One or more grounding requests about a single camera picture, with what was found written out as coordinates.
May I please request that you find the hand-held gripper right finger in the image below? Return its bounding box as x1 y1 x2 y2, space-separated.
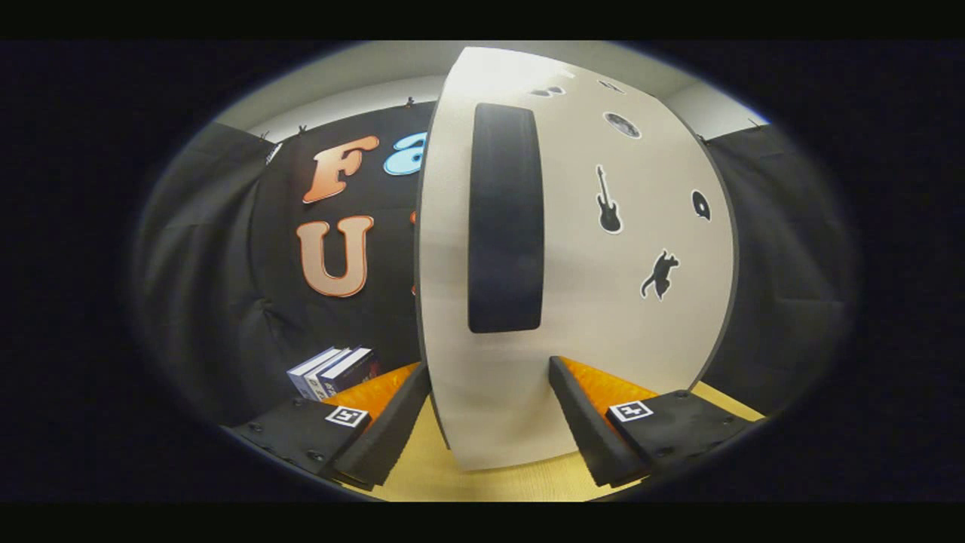
548 356 755 489

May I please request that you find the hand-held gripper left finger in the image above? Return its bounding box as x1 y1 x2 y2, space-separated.
230 362 432 491

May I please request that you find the black door handle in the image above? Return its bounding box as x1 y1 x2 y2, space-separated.
467 103 545 334

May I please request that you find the dark blue book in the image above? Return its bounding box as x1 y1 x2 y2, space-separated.
317 347 380 400
287 347 340 399
305 348 353 400

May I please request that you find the black backdrop cloth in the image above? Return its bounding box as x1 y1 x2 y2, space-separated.
132 102 853 423

